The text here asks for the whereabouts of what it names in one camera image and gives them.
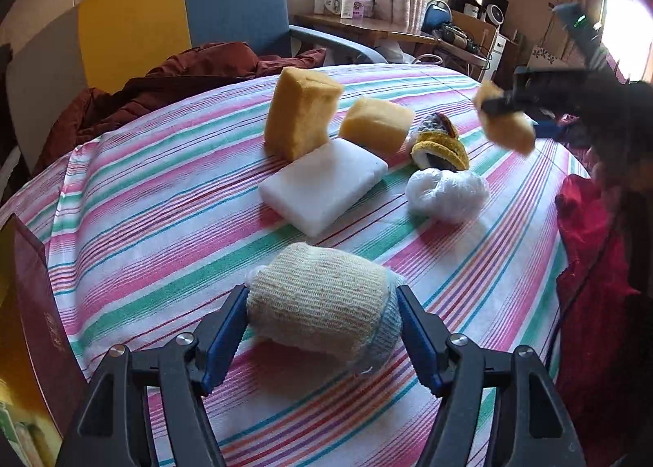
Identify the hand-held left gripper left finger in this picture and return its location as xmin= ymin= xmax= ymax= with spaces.
xmin=56 ymin=285 xmax=250 ymax=467

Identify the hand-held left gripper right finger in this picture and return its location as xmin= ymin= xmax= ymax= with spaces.
xmin=397 ymin=286 xmax=587 ymax=467

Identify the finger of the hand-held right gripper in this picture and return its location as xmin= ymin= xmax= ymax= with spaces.
xmin=482 ymin=68 xmax=567 ymax=116
xmin=533 ymin=121 xmax=577 ymax=141

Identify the small yellow sponge piece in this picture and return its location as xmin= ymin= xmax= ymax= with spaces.
xmin=473 ymin=80 xmax=536 ymax=156

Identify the cream knitted sock bundle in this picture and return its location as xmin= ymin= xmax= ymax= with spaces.
xmin=245 ymin=241 xmax=404 ymax=375

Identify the short yellow sponge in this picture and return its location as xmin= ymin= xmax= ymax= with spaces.
xmin=339 ymin=97 xmax=415 ymax=159

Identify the white appliance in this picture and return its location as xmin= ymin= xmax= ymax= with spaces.
xmin=489 ymin=33 xmax=509 ymax=85

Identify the white mesh ball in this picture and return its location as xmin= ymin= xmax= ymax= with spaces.
xmin=406 ymin=168 xmax=491 ymax=223

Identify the blue round appliance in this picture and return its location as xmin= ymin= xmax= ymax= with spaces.
xmin=421 ymin=0 xmax=453 ymax=35

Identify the red cloth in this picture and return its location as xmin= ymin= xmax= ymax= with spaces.
xmin=553 ymin=173 xmax=641 ymax=427

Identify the striped tablecloth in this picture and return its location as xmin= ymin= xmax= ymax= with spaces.
xmin=0 ymin=63 xmax=593 ymax=467

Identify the wooden desk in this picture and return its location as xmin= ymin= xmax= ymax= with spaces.
xmin=293 ymin=13 xmax=493 ymax=71

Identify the white sponge block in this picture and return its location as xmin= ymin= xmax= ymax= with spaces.
xmin=258 ymin=139 xmax=389 ymax=237

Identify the tall yellow sponge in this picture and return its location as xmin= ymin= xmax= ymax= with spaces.
xmin=264 ymin=67 xmax=344 ymax=162

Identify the maroon jacket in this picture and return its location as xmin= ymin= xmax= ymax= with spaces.
xmin=33 ymin=42 xmax=327 ymax=177

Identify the grey yellow blue armchair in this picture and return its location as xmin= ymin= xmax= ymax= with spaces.
xmin=5 ymin=0 xmax=393 ymax=177

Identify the black cable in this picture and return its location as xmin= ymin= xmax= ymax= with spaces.
xmin=555 ymin=202 xmax=620 ymax=345

